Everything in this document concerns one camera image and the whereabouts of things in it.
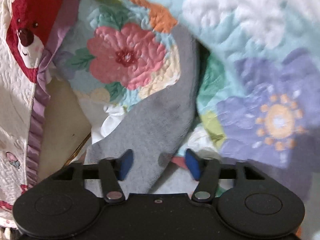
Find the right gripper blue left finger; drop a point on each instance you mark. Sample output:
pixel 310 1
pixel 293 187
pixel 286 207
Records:
pixel 110 168

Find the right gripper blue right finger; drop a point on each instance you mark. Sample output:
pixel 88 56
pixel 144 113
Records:
pixel 208 169

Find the grey knit cardigan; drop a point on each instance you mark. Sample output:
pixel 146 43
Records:
pixel 156 126

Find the colourful floral quilt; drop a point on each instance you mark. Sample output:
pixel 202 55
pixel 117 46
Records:
pixel 257 97

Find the white quilt with red bears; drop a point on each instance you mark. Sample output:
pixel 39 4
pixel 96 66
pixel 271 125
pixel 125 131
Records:
pixel 31 33

